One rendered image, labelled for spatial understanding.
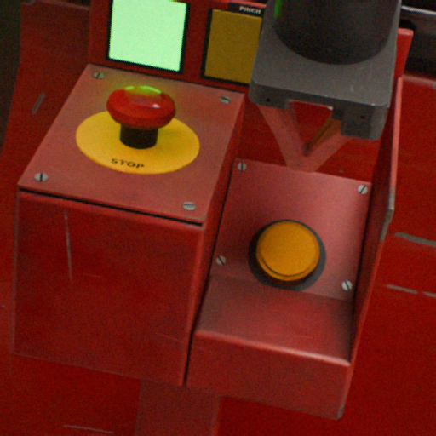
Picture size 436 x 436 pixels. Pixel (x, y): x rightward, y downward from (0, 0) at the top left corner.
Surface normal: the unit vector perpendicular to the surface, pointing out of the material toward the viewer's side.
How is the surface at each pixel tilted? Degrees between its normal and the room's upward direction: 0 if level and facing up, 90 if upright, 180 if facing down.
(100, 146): 0
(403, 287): 90
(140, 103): 3
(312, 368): 90
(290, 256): 35
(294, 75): 15
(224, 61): 90
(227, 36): 90
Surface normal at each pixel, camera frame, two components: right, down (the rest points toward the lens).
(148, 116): 0.22, -0.39
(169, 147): 0.12, -0.82
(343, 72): 0.09, -0.66
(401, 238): -0.23, 0.52
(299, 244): 0.01, -0.37
